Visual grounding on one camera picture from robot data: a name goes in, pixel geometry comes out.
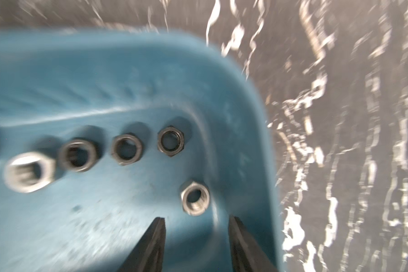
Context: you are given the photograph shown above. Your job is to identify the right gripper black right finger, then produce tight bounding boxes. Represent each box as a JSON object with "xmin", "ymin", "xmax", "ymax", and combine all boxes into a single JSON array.
[{"xmin": 228, "ymin": 215, "xmax": 278, "ymax": 272}]

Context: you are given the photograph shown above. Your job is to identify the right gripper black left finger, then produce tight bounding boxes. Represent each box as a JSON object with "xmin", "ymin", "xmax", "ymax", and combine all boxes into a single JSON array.
[{"xmin": 118, "ymin": 217, "xmax": 166, "ymax": 272}]

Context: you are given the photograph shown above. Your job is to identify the steel hex nut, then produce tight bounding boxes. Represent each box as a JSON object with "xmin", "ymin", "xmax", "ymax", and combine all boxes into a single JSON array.
[
  {"xmin": 111, "ymin": 134, "xmax": 143, "ymax": 166},
  {"xmin": 180, "ymin": 180, "xmax": 210, "ymax": 216},
  {"xmin": 158, "ymin": 126, "xmax": 185, "ymax": 157},
  {"xmin": 58, "ymin": 138, "xmax": 99, "ymax": 172},
  {"xmin": 3, "ymin": 151, "xmax": 57, "ymax": 193}
]

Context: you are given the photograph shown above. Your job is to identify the teal plastic storage box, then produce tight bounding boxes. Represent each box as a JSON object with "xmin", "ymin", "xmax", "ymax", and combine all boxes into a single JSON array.
[{"xmin": 0, "ymin": 29, "xmax": 285, "ymax": 272}]

